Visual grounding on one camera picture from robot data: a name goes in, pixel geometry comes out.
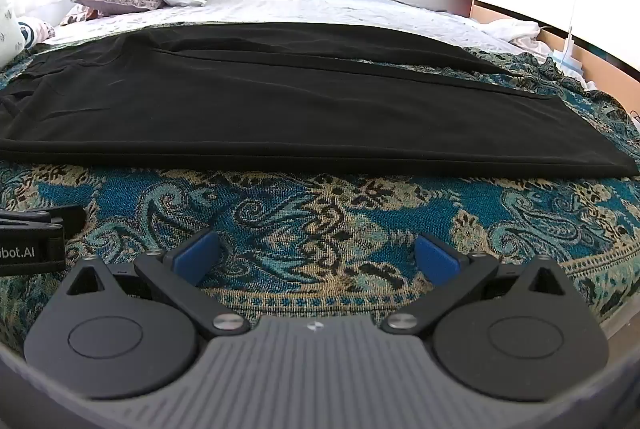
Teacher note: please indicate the blue face mask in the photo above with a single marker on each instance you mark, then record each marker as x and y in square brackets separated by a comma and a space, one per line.
[570, 61]

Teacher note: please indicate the black pants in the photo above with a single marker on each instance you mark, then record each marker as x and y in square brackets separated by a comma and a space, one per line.
[300, 109]

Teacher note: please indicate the crumpled white cloth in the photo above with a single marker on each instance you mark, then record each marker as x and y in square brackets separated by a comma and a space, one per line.
[515, 34]

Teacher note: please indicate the teal paisley blanket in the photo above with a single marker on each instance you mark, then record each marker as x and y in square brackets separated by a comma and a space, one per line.
[325, 219]

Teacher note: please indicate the white patterned cushion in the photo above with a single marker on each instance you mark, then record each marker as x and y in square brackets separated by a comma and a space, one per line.
[9, 29]

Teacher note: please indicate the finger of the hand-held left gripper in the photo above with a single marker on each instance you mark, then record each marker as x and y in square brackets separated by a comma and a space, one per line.
[60, 216]

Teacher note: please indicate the white bed sheet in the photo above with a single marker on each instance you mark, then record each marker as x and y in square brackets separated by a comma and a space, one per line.
[350, 9]

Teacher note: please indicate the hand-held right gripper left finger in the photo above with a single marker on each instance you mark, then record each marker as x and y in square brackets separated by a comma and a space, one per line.
[196, 254]

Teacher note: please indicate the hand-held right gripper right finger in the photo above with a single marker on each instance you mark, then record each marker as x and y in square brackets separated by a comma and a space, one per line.
[436, 256]

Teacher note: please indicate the wooden bed frame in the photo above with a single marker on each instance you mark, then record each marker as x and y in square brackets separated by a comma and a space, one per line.
[605, 69]

